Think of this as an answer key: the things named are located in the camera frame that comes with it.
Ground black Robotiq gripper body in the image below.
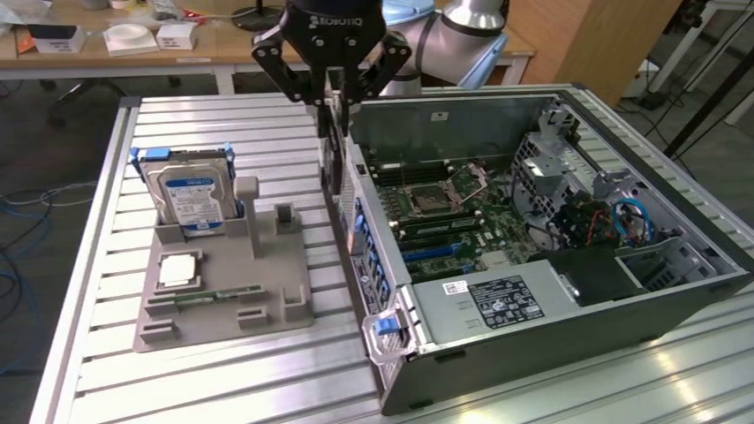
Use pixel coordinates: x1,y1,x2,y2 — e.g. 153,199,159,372
278,0,387,71

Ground black graphics card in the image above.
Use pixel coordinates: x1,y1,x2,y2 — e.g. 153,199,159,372
317,65,354,198

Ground wooden desk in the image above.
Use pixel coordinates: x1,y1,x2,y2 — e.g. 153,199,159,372
0,0,538,95

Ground black round lamp base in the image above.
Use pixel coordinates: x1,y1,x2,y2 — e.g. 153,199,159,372
230,0,286,33

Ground plain white cardboard box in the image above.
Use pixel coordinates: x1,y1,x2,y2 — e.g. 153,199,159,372
155,22,199,50

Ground white round bowl box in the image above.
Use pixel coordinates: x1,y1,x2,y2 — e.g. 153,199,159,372
103,24,162,57

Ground open socket cover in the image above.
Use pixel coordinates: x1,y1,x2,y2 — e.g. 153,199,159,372
448,163,492,196

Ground black office chair base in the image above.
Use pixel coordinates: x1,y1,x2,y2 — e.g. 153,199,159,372
40,77,129,129

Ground CPU socket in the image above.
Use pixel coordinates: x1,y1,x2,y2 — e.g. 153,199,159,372
406,182,458,214

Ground hard disk in blue caddy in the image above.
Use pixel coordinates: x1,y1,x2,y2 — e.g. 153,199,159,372
129,143,238,239

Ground wooden cabinet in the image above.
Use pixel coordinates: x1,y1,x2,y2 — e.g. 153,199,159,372
508,0,689,108

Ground white box with black lid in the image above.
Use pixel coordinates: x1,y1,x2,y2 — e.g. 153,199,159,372
27,24,87,55

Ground green motherboard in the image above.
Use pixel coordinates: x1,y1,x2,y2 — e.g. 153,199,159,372
367,145,550,284

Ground blue card retention clips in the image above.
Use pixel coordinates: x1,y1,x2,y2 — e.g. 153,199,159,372
351,196,393,306

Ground blue expansion slot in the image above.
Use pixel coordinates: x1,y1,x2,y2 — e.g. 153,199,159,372
402,242,461,262

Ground silver CPU chip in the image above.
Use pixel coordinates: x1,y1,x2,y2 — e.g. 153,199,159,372
158,254,199,289

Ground black slanted stand pole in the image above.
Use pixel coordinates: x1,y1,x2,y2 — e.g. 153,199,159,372
664,12,754,158

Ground green RAM stick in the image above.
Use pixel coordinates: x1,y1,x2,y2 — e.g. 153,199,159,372
149,284,266,307

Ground grey plastic parts rack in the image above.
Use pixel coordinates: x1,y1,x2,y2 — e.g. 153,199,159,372
134,175,317,354

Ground grey power supply unit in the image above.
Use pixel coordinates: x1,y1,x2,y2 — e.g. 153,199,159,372
410,259,584,346

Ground metal disk bay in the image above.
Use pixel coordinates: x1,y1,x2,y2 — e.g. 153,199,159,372
616,236,712,295

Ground open dark PC case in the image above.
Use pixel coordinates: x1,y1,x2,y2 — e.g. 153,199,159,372
321,83,754,417

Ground red and orange wires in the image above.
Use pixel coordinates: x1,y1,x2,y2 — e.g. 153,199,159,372
589,208,621,245

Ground blue SATA wire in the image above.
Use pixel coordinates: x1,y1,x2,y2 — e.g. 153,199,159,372
609,197,658,245

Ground white table frame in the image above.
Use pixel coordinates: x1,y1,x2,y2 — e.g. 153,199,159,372
648,0,754,125

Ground blue floor cables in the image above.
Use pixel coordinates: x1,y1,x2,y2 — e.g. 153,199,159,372
0,189,55,376

